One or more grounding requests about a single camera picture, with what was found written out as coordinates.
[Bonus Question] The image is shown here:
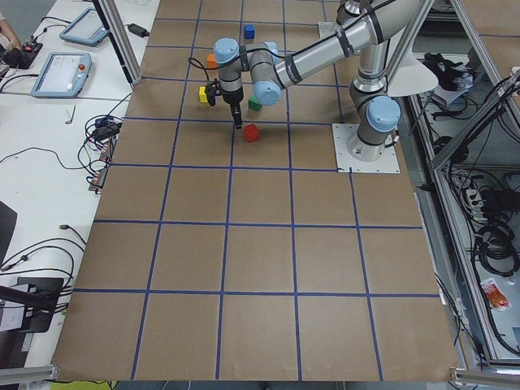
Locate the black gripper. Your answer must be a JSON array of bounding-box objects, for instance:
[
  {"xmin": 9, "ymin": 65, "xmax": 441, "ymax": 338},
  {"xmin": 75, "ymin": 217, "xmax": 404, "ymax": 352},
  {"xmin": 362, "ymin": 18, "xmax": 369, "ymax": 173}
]
[{"xmin": 222, "ymin": 89, "xmax": 243, "ymax": 129}]

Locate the blue wooden block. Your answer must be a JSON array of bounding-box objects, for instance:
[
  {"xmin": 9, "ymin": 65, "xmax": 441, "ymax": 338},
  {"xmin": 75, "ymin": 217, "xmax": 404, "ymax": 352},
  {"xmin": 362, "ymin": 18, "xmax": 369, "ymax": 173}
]
[{"xmin": 243, "ymin": 24, "xmax": 256, "ymax": 40}]

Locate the yellow wooden block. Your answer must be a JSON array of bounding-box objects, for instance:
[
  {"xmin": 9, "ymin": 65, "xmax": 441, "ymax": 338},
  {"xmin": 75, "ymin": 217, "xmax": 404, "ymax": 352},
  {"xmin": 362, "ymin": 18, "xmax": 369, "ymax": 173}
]
[{"xmin": 198, "ymin": 86, "xmax": 208, "ymax": 104}]

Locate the orange wooden block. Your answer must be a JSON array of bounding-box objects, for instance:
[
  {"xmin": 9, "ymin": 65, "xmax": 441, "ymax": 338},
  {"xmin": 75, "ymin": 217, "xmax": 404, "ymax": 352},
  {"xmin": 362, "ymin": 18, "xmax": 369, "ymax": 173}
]
[{"xmin": 206, "ymin": 53, "xmax": 218, "ymax": 69}]

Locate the allen key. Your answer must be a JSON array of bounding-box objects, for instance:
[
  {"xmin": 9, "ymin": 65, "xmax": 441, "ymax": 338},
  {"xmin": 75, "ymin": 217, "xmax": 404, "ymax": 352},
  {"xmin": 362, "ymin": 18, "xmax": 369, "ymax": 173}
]
[{"xmin": 64, "ymin": 105, "xmax": 76, "ymax": 124}]

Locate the aluminium frame post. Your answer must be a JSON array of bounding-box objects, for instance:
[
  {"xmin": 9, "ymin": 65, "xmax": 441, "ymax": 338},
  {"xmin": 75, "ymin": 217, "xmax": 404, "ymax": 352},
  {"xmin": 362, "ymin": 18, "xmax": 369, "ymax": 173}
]
[{"xmin": 93, "ymin": 0, "xmax": 142, "ymax": 85}]

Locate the white chair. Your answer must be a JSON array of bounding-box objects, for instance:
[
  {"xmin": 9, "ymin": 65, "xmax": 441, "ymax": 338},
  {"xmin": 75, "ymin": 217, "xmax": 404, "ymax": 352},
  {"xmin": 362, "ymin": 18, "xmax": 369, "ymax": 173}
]
[{"xmin": 387, "ymin": 49, "xmax": 439, "ymax": 98}]

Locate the green wooden block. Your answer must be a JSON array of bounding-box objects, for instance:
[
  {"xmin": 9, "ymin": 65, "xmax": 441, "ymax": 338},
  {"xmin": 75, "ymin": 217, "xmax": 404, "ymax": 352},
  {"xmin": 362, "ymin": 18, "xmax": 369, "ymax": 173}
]
[{"xmin": 248, "ymin": 95, "xmax": 262, "ymax": 112}]

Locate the black power adapter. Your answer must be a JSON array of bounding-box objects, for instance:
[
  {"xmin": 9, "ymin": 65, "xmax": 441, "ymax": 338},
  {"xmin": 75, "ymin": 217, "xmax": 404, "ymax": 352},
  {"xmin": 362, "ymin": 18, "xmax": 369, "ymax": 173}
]
[{"xmin": 128, "ymin": 24, "xmax": 150, "ymax": 37}]

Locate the red wooden block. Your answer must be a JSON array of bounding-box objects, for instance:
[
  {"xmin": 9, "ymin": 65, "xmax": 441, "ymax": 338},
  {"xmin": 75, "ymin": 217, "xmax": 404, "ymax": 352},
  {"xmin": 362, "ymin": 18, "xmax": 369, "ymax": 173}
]
[{"xmin": 243, "ymin": 123, "xmax": 260, "ymax": 143}]

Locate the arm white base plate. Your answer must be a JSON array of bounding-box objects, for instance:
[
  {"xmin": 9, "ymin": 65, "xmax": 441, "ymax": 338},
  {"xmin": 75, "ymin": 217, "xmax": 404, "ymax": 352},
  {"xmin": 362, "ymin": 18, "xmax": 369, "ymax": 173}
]
[{"xmin": 331, "ymin": 123, "xmax": 401, "ymax": 174}]

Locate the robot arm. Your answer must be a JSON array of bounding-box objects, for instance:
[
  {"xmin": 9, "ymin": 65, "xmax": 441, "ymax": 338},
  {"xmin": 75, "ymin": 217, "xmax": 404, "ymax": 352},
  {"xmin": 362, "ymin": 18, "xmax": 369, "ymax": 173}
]
[{"xmin": 205, "ymin": 1, "xmax": 431, "ymax": 162}]

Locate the far teach pendant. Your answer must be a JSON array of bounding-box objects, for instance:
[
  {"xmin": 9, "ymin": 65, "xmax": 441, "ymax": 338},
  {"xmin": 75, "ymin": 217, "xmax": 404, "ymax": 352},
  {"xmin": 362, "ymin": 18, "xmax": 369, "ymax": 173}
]
[{"xmin": 59, "ymin": 8, "xmax": 107, "ymax": 47}]

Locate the teach pendant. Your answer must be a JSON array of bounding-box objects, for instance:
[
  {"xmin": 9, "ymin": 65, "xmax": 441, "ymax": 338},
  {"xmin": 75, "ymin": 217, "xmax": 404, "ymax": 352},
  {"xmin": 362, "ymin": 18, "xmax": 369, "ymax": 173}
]
[
  {"xmin": 30, "ymin": 52, "xmax": 92, "ymax": 98},
  {"xmin": 59, "ymin": 8, "xmax": 107, "ymax": 47}
]

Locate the orange snack packet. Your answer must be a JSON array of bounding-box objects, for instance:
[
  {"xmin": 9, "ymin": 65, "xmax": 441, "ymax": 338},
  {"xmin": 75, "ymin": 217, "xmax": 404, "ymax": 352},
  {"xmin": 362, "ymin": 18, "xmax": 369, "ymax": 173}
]
[{"xmin": 480, "ymin": 278, "xmax": 509, "ymax": 311}]

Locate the near teach pendant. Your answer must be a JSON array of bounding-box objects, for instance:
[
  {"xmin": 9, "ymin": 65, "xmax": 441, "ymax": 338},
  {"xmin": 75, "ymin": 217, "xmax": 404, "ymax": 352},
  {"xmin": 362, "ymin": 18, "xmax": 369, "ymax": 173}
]
[{"xmin": 30, "ymin": 52, "xmax": 92, "ymax": 98}]

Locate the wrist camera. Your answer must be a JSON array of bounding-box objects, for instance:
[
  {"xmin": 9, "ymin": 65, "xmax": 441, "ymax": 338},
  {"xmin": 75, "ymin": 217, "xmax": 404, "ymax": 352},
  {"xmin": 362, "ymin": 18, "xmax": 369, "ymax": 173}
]
[{"xmin": 205, "ymin": 79, "xmax": 220, "ymax": 106}]

